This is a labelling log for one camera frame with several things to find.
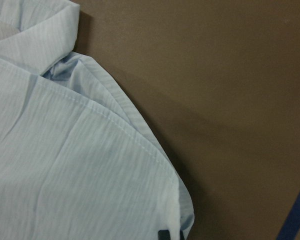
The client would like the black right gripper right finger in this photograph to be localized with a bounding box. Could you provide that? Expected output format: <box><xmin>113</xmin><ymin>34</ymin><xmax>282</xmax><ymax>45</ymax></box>
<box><xmin>179</xmin><ymin>230</ymin><xmax>185</xmax><ymax>240</ymax></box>

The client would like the light blue striped shirt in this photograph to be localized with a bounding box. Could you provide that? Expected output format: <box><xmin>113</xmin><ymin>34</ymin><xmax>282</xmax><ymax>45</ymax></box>
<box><xmin>0</xmin><ymin>0</ymin><xmax>195</xmax><ymax>240</ymax></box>

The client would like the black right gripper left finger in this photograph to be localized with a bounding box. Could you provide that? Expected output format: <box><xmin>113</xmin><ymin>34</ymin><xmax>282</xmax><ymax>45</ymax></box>
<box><xmin>158</xmin><ymin>230</ymin><xmax>171</xmax><ymax>240</ymax></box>

